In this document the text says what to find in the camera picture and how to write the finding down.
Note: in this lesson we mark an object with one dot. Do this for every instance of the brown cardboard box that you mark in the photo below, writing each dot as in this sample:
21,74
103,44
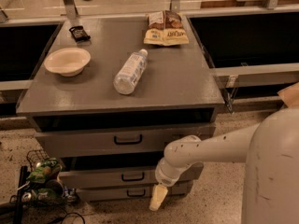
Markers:
290,95

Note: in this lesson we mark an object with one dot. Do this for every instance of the grey drawer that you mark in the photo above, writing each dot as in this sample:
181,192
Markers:
130,192
117,141
107,171

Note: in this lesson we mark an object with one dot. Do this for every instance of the grey top drawer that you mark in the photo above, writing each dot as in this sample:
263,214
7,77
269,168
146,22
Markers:
117,141

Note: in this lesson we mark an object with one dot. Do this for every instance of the clear plastic water bottle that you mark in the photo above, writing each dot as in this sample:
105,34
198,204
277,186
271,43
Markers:
127,78

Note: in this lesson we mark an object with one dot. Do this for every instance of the grey drawer cabinet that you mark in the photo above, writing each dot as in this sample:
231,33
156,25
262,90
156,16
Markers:
176,88

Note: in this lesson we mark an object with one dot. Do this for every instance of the green chip bag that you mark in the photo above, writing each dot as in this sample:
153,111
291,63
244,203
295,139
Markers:
48,169

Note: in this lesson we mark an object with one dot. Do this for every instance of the white bowl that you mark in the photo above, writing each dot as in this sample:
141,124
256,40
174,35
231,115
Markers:
67,62

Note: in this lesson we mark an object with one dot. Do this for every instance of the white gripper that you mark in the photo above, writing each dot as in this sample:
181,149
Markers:
165,178

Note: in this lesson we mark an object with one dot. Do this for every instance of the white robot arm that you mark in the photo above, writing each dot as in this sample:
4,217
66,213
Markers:
270,150

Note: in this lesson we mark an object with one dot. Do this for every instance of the grey bottom drawer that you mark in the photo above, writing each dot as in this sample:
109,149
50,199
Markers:
130,192

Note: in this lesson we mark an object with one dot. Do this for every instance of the yellow brown chip bag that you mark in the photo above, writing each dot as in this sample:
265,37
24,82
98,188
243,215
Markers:
165,28

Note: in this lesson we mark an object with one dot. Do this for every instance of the small black snack packet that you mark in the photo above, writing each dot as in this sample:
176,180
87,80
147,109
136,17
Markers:
79,34

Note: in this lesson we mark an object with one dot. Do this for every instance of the blue soda can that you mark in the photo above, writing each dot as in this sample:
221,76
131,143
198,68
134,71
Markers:
70,195

